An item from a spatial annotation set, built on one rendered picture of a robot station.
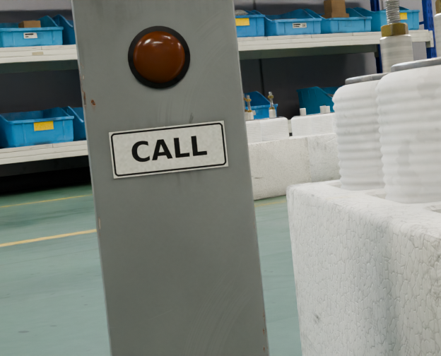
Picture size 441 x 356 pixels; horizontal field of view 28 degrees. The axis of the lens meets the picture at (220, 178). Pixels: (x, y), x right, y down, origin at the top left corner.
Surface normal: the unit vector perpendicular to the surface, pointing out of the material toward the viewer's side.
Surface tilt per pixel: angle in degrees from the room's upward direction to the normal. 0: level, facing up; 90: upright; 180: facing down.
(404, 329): 90
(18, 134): 94
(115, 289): 90
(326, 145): 90
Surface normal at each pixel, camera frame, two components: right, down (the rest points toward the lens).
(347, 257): -0.99, 0.11
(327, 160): -0.83, 0.11
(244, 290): 0.08, 0.04
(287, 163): 0.60, -0.02
